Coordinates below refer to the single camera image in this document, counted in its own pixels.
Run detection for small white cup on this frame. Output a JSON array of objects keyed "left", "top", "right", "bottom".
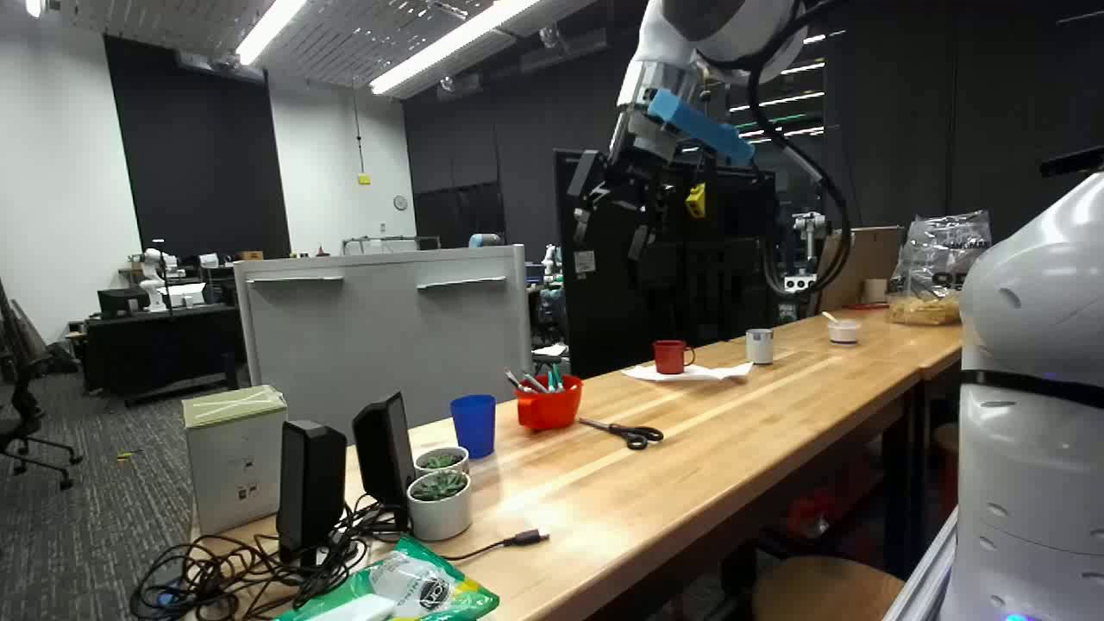
[{"left": 743, "top": 323, "right": 776, "bottom": 368}]

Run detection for small white machine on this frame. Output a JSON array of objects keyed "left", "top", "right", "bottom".
[{"left": 133, "top": 242, "right": 179, "bottom": 318}]

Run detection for black background desk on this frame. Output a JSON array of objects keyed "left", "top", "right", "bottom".
[{"left": 79, "top": 301, "right": 248, "bottom": 406}]

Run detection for black USB cable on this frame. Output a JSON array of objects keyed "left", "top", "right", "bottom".
[{"left": 440, "top": 526, "right": 553, "bottom": 566}]

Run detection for red box under table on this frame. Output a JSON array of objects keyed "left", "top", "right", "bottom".
[{"left": 786, "top": 488, "right": 874, "bottom": 550}]

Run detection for dark red mug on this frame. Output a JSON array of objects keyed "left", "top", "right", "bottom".
[{"left": 652, "top": 336, "right": 699, "bottom": 381}]

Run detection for black cabinet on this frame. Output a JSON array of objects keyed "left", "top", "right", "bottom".
[{"left": 553, "top": 149, "right": 786, "bottom": 381}]

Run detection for small white plant pot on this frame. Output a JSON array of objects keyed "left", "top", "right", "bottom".
[{"left": 414, "top": 443, "right": 471, "bottom": 480}]

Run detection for brown cardboard box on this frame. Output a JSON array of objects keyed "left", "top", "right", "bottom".
[{"left": 817, "top": 221, "right": 907, "bottom": 313}]

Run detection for white paper sheet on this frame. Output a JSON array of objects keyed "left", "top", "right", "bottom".
[{"left": 621, "top": 360, "right": 756, "bottom": 387}]

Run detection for black wall panel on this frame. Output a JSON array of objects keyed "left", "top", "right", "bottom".
[{"left": 101, "top": 32, "right": 293, "bottom": 266}]

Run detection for black office chair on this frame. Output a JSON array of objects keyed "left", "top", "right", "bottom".
[{"left": 0, "top": 283, "right": 85, "bottom": 494}]

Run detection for green wet wipes pack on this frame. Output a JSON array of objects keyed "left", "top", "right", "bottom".
[{"left": 271, "top": 534, "right": 503, "bottom": 621}]

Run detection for black desktop speaker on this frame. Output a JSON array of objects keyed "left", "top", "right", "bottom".
[
  {"left": 347, "top": 389, "right": 419, "bottom": 518},
  {"left": 271, "top": 419, "right": 350, "bottom": 566}
]

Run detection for long ceiling light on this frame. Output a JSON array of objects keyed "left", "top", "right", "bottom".
[
  {"left": 232, "top": 0, "right": 310, "bottom": 68},
  {"left": 365, "top": 0, "right": 542, "bottom": 100}
]

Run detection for orange red pen cup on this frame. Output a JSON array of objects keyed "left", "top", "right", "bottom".
[{"left": 514, "top": 375, "right": 587, "bottom": 438}]

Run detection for white box with pale lid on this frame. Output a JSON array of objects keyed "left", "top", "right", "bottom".
[{"left": 179, "top": 383, "right": 288, "bottom": 538}]

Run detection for clear plastic bag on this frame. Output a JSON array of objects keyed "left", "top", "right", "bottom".
[{"left": 893, "top": 208, "right": 992, "bottom": 305}]

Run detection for black cable tangle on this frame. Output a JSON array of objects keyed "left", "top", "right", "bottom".
[{"left": 127, "top": 499, "right": 390, "bottom": 621}]

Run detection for yellow snack bag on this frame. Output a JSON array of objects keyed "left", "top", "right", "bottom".
[{"left": 889, "top": 293, "right": 967, "bottom": 331}]

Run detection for large white plant pot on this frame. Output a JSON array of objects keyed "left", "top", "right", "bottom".
[{"left": 402, "top": 466, "right": 475, "bottom": 545}]

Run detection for black scissors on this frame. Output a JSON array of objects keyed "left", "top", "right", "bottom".
[{"left": 576, "top": 413, "right": 667, "bottom": 456}]

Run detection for white bowl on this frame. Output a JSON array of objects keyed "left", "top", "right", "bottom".
[{"left": 820, "top": 306, "right": 866, "bottom": 349}]

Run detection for blue plastic cup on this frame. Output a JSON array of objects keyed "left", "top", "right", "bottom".
[{"left": 448, "top": 395, "right": 499, "bottom": 462}]

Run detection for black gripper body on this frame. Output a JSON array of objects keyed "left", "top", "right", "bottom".
[{"left": 597, "top": 113, "right": 718, "bottom": 228}]

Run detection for round wooden stool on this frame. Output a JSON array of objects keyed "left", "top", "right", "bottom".
[{"left": 753, "top": 557, "right": 907, "bottom": 621}]

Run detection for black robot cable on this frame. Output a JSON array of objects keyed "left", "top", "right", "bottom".
[{"left": 743, "top": 0, "right": 856, "bottom": 305}]

